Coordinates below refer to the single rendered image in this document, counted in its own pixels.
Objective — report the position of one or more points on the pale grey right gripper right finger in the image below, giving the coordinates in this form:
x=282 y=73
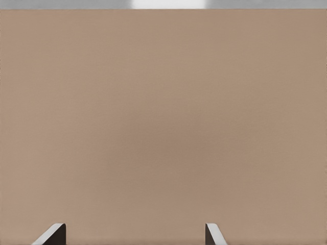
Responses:
x=214 y=236

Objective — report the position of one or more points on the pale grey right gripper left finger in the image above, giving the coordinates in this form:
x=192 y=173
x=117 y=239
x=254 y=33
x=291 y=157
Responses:
x=54 y=236

